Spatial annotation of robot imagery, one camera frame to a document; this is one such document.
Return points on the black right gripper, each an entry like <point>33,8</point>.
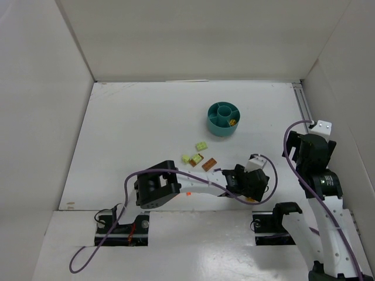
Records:
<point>293,143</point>

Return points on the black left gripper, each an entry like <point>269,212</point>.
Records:
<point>254,185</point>

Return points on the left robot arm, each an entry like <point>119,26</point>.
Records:
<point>156,186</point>

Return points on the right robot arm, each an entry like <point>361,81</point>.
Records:
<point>328,255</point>

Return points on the brown flat lego plate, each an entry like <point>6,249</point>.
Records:
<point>209,164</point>

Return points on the brown lego plate under green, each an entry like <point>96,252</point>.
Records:
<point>192,164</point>

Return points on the light green curved lego brick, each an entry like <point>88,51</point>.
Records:
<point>201,146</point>

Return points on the light green tipped lego brick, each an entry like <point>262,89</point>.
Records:
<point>185,159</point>

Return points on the teal round divided container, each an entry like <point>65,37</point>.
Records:
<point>218,116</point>

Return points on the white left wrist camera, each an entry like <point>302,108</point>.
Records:
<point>255,162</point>

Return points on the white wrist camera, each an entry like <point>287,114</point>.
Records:
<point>320,128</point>
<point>255,162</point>

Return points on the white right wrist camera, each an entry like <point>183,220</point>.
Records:
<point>320,128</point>

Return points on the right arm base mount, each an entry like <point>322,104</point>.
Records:
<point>267,232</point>

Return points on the aluminium rail at right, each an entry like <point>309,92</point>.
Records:
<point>301,101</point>

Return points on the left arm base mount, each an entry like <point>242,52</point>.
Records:
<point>133,234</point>

